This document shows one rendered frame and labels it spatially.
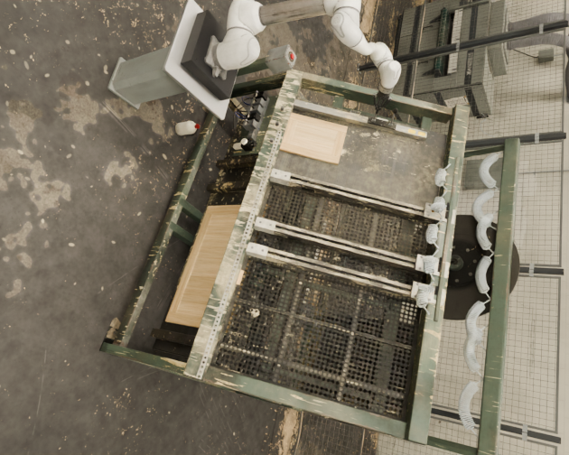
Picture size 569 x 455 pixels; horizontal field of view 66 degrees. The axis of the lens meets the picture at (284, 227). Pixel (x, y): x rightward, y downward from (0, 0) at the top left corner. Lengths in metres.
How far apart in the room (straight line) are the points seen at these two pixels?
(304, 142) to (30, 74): 1.68
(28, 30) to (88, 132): 0.62
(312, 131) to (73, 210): 1.62
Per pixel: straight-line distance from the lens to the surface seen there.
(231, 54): 2.60
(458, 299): 3.22
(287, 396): 2.51
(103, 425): 3.36
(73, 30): 3.22
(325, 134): 3.11
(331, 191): 2.82
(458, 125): 3.30
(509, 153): 3.63
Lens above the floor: 2.59
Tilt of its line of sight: 34 degrees down
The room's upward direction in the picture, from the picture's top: 90 degrees clockwise
